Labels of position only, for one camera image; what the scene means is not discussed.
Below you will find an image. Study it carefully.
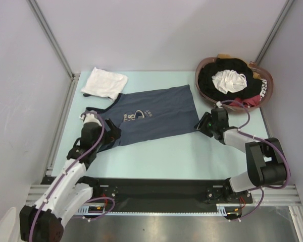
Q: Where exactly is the white graphic tank top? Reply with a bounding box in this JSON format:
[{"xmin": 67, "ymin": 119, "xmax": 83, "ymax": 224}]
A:
[{"xmin": 81, "ymin": 67, "xmax": 128, "ymax": 101}]

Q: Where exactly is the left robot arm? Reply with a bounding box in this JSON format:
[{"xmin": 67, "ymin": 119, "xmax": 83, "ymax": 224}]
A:
[{"xmin": 19, "ymin": 111, "xmax": 121, "ymax": 241}]

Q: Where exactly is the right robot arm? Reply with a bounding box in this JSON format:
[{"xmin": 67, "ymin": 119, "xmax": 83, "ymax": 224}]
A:
[{"xmin": 194, "ymin": 100, "xmax": 290, "ymax": 202}]

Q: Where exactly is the light blue table mat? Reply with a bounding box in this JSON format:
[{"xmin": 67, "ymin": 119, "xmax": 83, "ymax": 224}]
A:
[{"xmin": 52, "ymin": 71, "xmax": 281, "ymax": 181}]

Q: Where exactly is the red garment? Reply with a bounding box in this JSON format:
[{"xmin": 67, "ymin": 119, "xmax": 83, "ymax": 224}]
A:
[{"xmin": 234, "ymin": 95, "xmax": 260, "ymax": 108}]

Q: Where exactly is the black garment pile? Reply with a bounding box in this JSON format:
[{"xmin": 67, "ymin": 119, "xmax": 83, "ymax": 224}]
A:
[{"xmin": 198, "ymin": 58, "xmax": 262, "ymax": 101}]

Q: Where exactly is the black white striped garment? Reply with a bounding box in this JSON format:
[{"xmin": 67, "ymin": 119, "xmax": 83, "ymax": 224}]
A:
[{"xmin": 260, "ymin": 79, "xmax": 268, "ymax": 100}]

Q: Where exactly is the mustard yellow garment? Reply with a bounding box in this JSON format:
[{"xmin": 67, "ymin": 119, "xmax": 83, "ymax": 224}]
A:
[{"xmin": 217, "ymin": 53, "xmax": 232, "ymax": 58}]

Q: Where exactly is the pink plastic laundry basket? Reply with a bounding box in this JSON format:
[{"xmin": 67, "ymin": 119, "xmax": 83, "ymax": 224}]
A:
[{"xmin": 195, "ymin": 57, "xmax": 274, "ymax": 112}]

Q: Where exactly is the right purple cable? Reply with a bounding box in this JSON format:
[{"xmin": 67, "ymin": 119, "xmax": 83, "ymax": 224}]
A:
[{"xmin": 218, "ymin": 100, "xmax": 292, "ymax": 222}]

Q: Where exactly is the purple cable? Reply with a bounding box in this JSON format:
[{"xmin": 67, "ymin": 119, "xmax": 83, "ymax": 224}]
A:
[
  {"xmin": 218, "ymin": 100, "xmax": 292, "ymax": 222},
  {"xmin": 26, "ymin": 112, "xmax": 116, "ymax": 240}
]

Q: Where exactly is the white strappy garment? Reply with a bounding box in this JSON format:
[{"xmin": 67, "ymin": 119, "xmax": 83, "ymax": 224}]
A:
[{"xmin": 212, "ymin": 70, "xmax": 247, "ymax": 94}]

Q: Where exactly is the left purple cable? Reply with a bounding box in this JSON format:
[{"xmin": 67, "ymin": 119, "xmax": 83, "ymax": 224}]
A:
[{"xmin": 26, "ymin": 112, "xmax": 116, "ymax": 240}]

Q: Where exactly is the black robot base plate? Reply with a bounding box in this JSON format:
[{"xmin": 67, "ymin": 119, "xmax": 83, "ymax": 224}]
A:
[{"xmin": 80, "ymin": 176, "xmax": 254, "ymax": 208}]

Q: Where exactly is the white cable duct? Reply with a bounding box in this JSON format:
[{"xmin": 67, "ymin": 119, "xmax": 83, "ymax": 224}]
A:
[{"xmin": 73, "ymin": 203, "xmax": 244, "ymax": 216}]

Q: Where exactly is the aluminium frame rail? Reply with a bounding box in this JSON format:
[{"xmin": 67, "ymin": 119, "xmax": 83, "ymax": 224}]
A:
[{"xmin": 25, "ymin": 73, "xmax": 80, "ymax": 205}]

